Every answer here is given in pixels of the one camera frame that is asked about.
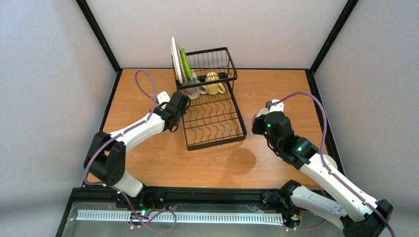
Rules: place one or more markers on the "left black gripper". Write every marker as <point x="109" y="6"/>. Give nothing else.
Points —
<point x="181" y="106"/>

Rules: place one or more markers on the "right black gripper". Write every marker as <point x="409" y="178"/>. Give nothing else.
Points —
<point x="259" y="125"/>

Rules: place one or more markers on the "tall seashell mug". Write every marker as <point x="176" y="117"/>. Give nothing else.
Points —
<point x="197" y="89"/>

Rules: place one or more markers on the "woven bamboo tray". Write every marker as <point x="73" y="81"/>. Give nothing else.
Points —
<point x="183" y="74"/>

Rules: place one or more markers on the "black wire dish rack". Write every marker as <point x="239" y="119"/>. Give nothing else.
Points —
<point x="213" y="120"/>

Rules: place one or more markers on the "blue striped white plate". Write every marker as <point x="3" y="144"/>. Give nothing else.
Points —
<point x="175" y="60"/>

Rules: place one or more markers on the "yellow handled white mug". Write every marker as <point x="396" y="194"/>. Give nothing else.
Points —
<point x="215" y="87"/>

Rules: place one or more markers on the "green plate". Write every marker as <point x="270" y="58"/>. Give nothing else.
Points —
<point x="186" y="65"/>

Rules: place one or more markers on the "white bowl with dark base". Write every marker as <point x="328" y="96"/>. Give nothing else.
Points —
<point x="330" y="161"/>

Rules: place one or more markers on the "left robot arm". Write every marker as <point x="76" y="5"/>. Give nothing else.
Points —
<point x="106" y="157"/>

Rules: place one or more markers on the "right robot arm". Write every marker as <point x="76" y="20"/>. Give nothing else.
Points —
<point x="353" y="211"/>

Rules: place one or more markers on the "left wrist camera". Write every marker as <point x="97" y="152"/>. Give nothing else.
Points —
<point x="163" y="97"/>

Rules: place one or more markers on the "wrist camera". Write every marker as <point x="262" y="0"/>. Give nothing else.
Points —
<point x="163" y="97"/>
<point x="275" y="105"/>

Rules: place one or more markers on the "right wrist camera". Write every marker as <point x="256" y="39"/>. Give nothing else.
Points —
<point x="275" y="105"/>

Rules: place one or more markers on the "black aluminium base frame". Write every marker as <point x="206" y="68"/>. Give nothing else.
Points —
<point x="154" y="201"/>

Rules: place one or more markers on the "white slotted cable duct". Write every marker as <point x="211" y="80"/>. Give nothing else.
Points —
<point x="185" y="217"/>

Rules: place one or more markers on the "left black corner post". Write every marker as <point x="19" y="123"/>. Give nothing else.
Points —
<point x="90" y="18"/>

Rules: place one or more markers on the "black corner post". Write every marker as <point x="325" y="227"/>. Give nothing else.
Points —
<point x="337" y="27"/>
<point x="90" y="18"/>

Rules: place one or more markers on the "right black corner post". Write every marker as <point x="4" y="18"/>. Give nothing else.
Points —
<point x="337" y="27"/>

